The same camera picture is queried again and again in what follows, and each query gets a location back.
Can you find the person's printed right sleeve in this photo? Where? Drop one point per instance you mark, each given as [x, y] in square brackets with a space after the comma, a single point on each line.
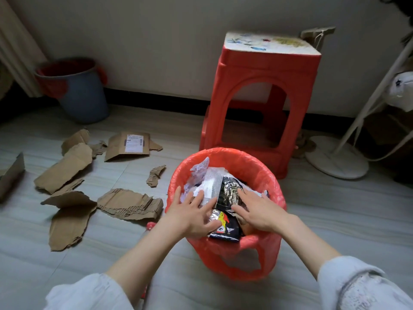
[361, 287]

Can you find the person's white left sleeve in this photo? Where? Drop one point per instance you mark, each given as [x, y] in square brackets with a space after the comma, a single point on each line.
[87, 295]

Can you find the grey bin with red liner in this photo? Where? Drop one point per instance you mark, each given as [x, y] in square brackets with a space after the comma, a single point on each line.
[84, 100]

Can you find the torn cardboard pieces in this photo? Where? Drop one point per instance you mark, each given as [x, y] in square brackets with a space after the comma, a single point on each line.
[71, 164]

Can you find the person's right forearm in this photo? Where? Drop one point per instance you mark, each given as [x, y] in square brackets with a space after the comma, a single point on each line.
[306, 245]

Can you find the black snack wrapper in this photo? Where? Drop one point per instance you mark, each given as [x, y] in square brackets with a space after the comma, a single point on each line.
[229, 193]

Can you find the clear bottle red label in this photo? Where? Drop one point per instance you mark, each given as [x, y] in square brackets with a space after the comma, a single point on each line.
[151, 225]

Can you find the person's right hand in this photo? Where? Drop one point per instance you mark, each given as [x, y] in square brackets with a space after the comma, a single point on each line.
[264, 216]

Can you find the white bubble padded envelope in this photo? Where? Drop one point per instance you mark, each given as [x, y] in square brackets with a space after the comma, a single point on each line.
[211, 184]

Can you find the long white paper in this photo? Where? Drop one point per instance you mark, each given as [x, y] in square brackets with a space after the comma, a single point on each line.
[200, 167]

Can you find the striped brown curtain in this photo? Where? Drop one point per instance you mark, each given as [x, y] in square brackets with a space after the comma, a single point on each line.
[19, 61]

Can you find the waste basket with red bag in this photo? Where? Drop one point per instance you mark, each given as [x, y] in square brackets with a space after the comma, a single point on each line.
[245, 161]

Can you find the person's left forearm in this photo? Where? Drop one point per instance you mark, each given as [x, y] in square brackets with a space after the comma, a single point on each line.
[145, 261]

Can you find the white round stand base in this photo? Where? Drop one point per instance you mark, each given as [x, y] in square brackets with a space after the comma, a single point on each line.
[335, 161]

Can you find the red plastic stool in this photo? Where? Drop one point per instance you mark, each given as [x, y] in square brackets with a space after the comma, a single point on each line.
[267, 64]

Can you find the paint-stained cardboard sheet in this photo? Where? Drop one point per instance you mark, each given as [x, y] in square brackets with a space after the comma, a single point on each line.
[258, 41]

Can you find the silver foil wrapper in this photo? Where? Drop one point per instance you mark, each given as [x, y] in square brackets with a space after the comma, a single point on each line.
[226, 230]

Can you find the person's left hand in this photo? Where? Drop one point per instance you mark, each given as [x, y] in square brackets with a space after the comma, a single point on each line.
[190, 219]

